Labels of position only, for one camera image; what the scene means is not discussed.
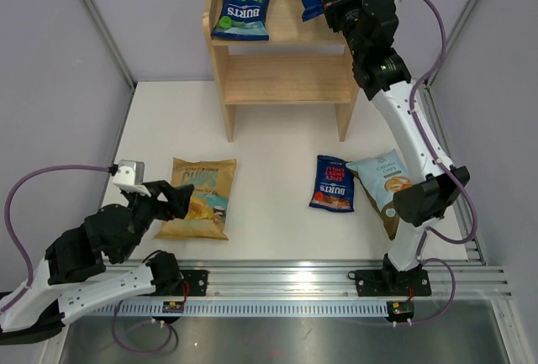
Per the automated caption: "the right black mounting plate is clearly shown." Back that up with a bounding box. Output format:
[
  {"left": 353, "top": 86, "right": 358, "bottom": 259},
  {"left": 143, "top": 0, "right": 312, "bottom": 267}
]
[{"left": 348, "top": 268, "right": 432, "bottom": 297}]

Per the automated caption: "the wooden two-tier shelf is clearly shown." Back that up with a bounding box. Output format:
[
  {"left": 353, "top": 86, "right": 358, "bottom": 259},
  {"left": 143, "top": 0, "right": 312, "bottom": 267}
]
[{"left": 203, "top": 0, "right": 359, "bottom": 141}]

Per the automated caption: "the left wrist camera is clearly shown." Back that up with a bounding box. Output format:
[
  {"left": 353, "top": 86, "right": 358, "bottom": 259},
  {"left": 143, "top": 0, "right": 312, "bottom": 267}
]
[{"left": 112, "top": 160, "right": 148, "bottom": 195}]

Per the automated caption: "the purple cable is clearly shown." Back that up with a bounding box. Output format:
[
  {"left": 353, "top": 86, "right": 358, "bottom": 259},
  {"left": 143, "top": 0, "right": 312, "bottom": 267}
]
[
  {"left": 398, "top": 0, "right": 480, "bottom": 325},
  {"left": 0, "top": 163, "right": 177, "bottom": 355}
]

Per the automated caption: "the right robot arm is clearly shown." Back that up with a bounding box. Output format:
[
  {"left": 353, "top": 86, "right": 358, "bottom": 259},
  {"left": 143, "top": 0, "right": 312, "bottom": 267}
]
[{"left": 321, "top": 0, "right": 470, "bottom": 298}]

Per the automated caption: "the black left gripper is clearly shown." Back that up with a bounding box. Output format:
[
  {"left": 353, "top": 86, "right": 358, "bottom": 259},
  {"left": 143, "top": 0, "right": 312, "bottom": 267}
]
[{"left": 116, "top": 180, "right": 194, "bottom": 262}]

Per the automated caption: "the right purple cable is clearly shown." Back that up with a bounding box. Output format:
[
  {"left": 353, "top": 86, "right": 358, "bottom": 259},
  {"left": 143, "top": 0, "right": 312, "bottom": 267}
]
[{"left": 398, "top": 0, "right": 480, "bottom": 325}]

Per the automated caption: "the tan kettle chips bag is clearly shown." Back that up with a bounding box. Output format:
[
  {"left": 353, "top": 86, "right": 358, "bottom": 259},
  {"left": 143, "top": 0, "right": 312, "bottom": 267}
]
[{"left": 156, "top": 158, "right": 237, "bottom": 240}]

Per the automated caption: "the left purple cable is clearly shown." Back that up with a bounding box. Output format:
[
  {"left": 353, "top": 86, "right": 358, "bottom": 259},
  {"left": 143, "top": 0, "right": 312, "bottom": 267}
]
[{"left": 0, "top": 163, "right": 177, "bottom": 355}]

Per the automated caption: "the blue sea salt vinegar bag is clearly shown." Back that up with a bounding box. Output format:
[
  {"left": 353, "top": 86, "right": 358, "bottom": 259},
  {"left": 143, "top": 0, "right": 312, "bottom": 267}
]
[{"left": 211, "top": 0, "right": 270, "bottom": 41}]

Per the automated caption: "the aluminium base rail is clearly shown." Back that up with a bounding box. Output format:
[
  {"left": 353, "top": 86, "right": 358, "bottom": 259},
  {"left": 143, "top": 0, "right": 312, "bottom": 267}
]
[{"left": 178, "top": 260, "right": 513, "bottom": 300}]

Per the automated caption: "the light blue cassava chips bag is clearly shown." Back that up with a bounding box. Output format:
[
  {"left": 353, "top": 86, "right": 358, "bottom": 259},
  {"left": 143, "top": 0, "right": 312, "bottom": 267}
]
[{"left": 345, "top": 150, "right": 412, "bottom": 240}]

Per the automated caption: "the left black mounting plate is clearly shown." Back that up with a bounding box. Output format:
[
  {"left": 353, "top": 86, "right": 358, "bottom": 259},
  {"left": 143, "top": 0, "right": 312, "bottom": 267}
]
[{"left": 170, "top": 269, "right": 209, "bottom": 297}]

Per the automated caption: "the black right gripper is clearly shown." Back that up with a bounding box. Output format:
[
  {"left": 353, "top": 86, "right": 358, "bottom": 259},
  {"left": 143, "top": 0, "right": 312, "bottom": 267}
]
[{"left": 315, "top": 0, "right": 373, "bottom": 61}]

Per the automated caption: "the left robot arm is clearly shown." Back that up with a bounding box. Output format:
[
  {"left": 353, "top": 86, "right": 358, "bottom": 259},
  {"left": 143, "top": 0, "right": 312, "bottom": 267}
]
[{"left": 1, "top": 181, "right": 195, "bottom": 345}]

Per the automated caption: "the white slotted cable duct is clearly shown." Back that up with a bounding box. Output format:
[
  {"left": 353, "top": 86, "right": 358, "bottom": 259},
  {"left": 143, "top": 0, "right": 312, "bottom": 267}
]
[{"left": 100, "top": 300, "right": 388, "bottom": 318}]

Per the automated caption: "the black mounting plate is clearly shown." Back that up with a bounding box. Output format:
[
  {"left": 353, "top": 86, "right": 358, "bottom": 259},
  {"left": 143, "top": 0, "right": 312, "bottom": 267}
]
[
  {"left": 348, "top": 268, "right": 432, "bottom": 297},
  {"left": 170, "top": 269, "right": 209, "bottom": 297}
]

